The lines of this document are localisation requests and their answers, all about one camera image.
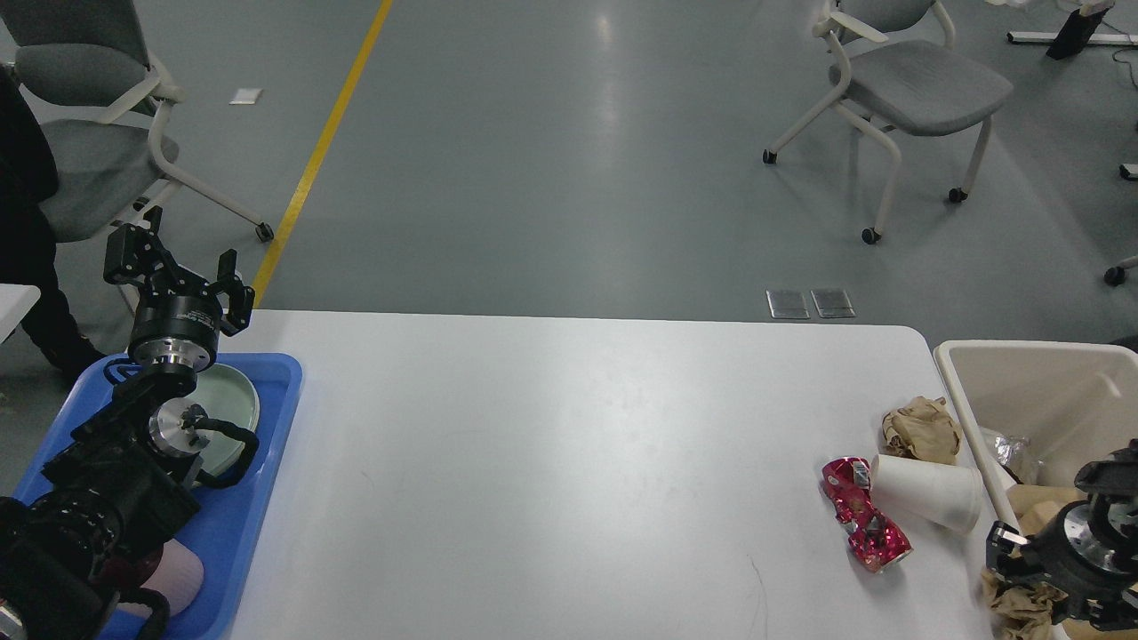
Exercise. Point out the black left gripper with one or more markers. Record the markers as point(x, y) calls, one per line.
point(167, 326)

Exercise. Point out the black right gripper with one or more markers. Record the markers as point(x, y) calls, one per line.
point(1087, 551)

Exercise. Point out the brown paper front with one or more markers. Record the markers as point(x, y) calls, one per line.
point(1021, 612)

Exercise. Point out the green plate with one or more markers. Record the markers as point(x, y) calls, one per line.
point(226, 394)

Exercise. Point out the silver foil bag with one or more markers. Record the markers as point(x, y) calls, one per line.
point(1015, 455)

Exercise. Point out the brown paper napkin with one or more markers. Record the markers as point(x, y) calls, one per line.
point(922, 430)

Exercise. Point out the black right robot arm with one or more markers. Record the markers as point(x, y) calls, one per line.
point(1113, 480)

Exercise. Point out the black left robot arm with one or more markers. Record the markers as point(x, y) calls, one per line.
point(122, 489)

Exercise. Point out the lying white paper cup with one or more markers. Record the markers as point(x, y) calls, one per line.
point(948, 495)

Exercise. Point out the beige plastic bin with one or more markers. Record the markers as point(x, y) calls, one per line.
point(1075, 402)

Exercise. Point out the red foil wrapper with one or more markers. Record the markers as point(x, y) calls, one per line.
point(875, 540)

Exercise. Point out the person in dark clothes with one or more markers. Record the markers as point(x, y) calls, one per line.
point(28, 245)

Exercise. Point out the grey office chair left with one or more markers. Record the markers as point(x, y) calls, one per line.
point(94, 54)

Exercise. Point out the blue plastic tray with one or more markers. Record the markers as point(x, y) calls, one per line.
point(226, 531)

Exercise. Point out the pink mug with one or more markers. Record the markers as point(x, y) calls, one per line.
point(174, 571)

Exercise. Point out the right metal floor plate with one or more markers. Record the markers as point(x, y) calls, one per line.
point(832, 303)

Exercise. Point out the metal floor plate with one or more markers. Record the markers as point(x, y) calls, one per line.
point(832, 303)
point(787, 304)

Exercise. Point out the left metal floor plate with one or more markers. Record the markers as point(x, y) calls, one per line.
point(787, 304)

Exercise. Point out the grey chair right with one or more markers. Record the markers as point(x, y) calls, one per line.
point(897, 69)

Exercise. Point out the white desk leg base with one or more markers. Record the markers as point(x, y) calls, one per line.
point(1080, 31)

